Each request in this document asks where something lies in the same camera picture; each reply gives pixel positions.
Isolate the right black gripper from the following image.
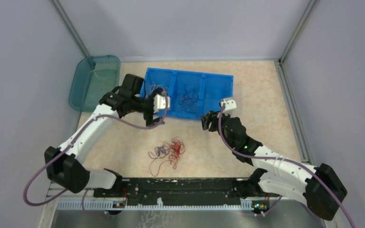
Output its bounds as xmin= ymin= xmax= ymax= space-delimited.
xmin=200 ymin=108 xmax=235 ymax=149

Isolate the red wire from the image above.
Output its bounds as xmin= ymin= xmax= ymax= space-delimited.
xmin=148 ymin=136 xmax=186 ymax=177

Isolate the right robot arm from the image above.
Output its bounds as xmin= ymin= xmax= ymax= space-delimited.
xmin=200 ymin=111 xmax=347 ymax=221

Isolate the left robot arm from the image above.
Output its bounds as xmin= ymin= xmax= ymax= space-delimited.
xmin=44 ymin=74 xmax=171 ymax=197

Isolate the blue three-compartment bin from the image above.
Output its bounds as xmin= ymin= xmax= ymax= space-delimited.
xmin=140 ymin=67 xmax=234 ymax=120

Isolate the teal translucent plastic tray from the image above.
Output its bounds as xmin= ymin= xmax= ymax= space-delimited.
xmin=68 ymin=55 xmax=121 ymax=112

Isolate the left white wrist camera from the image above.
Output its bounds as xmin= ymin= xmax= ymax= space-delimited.
xmin=153 ymin=87 xmax=171 ymax=113

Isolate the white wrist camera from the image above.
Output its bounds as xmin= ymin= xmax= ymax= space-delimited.
xmin=219 ymin=97 xmax=237 ymax=114
xmin=153 ymin=87 xmax=171 ymax=113

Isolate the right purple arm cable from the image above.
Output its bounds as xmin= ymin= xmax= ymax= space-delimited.
xmin=217 ymin=105 xmax=356 ymax=228

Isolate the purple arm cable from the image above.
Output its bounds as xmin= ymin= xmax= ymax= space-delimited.
xmin=217 ymin=105 xmax=356 ymax=228
xmin=22 ymin=91 xmax=171 ymax=219

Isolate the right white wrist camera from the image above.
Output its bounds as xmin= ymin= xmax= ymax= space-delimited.
xmin=219 ymin=97 xmax=237 ymax=114

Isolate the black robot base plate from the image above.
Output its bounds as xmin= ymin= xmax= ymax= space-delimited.
xmin=94 ymin=178 xmax=272 ymax=214

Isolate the aluminium frame rail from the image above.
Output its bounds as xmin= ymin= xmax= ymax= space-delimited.
xmin=45 ymin=178 xmax=331 ymax=212

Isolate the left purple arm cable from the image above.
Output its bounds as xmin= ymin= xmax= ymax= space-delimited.
xmin=22 ymin=91 xmax=171 ymax=219

